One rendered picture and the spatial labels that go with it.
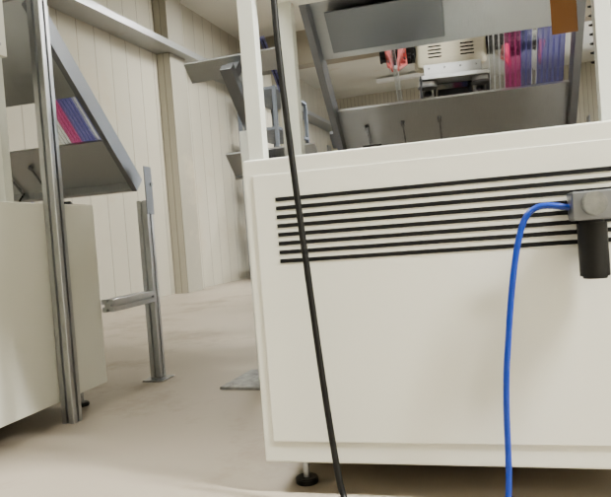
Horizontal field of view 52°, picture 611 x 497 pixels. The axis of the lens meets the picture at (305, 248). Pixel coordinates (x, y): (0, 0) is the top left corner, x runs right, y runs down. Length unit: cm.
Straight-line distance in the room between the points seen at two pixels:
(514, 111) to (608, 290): 97
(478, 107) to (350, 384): 107
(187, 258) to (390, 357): 517
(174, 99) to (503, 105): 473
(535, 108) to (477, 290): 98
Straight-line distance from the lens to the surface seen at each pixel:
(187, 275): 620
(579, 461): 118
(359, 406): 116
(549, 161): 110
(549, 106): 199
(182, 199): 623
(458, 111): 197
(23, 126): 486
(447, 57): 266
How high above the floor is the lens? 48
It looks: 1 degrees down
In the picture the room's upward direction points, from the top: 4 degrees counter-clockwise
